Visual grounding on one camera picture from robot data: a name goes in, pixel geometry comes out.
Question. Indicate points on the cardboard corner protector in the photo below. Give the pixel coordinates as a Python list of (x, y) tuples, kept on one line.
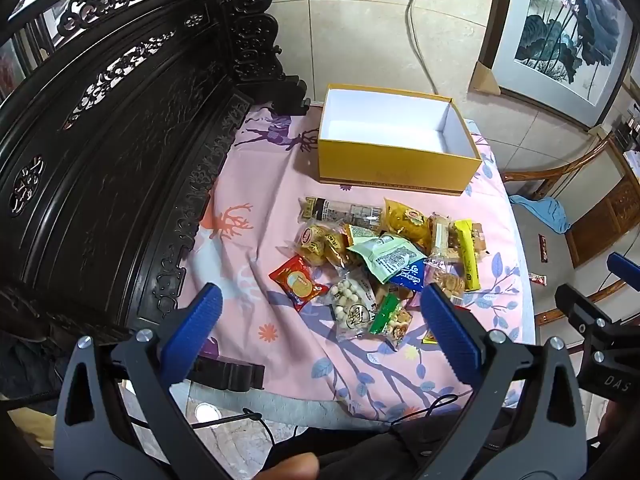
[(484, 79)]

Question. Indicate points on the person's dark clothing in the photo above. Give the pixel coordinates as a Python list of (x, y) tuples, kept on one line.
[(400, 445)]

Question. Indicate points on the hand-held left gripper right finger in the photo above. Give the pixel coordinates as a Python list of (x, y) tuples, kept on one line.
[(450, 330)]

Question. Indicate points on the blue snack packet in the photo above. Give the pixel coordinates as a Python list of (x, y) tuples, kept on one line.
[(410, 275)]

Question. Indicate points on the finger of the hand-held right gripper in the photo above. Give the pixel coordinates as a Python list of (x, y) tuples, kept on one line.
[(580, 305), (622, 265)]

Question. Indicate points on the red round-cookie packet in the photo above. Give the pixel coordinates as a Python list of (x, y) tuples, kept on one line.
[(300, 282)]

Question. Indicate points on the green nut snack packet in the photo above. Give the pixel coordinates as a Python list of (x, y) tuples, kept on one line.
[(392, 317)]

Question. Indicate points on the dark red snack packet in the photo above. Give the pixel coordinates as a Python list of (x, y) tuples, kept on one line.
[(542, 249)]

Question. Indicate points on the dark carved wooden bench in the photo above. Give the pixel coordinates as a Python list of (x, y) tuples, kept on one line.
[(125, 160)]

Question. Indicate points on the person's left hand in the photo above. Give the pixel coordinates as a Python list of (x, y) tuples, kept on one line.
[(290, 467)]

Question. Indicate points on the long yellow bar packet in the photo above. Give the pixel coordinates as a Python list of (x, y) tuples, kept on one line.
[(467, 255)]

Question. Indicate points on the small orange and green packet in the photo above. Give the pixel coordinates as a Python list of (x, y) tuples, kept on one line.
[(357, 234)]

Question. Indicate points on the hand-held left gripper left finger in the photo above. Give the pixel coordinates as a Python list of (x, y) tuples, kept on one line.
[(192, 330)]

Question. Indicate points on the yellow cardboard box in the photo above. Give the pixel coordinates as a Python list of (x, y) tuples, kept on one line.
[(390, 172)]

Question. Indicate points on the framed lotus painting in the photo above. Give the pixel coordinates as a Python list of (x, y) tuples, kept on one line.
[(565, 25)]

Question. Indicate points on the carved wooden armchair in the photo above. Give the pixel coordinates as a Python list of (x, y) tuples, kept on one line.
[(605, 215)]

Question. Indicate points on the long dark clear-wrapped packet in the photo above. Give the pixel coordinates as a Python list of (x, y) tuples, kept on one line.
[(340, 210)]

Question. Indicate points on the clear packet of white balls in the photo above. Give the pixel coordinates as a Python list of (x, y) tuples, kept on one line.
[(352, 305)]

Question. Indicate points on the yellow crinkled snack packet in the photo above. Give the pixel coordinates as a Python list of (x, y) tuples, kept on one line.
[(405, 222)]

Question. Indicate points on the beige snack packet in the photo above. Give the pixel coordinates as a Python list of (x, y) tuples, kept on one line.
[(441, 240)]

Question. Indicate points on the green and white snack packet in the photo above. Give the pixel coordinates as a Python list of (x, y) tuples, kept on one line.
[(390, 255)]

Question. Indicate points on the blue cloth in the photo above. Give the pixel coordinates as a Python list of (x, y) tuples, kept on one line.
[(542, 210)]

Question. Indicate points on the clear round-cracker packet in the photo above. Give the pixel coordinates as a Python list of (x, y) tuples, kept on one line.
[(445, 280)]

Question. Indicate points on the dark cloth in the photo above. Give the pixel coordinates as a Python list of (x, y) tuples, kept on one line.
[(30, 370)]

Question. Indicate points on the small yellow packet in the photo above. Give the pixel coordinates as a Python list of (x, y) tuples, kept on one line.
[(430, 337)]

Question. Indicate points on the red and white snack packet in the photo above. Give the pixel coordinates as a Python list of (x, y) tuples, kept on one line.
[(537, 277)]

